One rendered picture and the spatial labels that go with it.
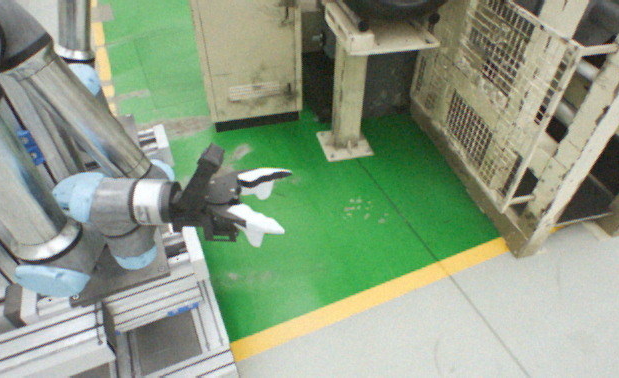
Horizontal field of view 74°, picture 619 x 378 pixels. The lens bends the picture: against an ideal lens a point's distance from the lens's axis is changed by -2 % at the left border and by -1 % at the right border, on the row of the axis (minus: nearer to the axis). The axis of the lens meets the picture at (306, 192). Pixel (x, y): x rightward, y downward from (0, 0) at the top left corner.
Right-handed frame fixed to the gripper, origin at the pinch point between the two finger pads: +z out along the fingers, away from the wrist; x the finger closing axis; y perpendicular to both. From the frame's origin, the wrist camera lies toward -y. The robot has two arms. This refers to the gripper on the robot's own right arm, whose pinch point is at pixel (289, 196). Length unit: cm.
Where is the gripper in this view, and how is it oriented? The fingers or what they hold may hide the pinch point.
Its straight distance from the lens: 66.7
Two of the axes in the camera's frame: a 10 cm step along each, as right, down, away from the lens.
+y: 0.0, 8.0, 6.0
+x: -0.4, 6.0, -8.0
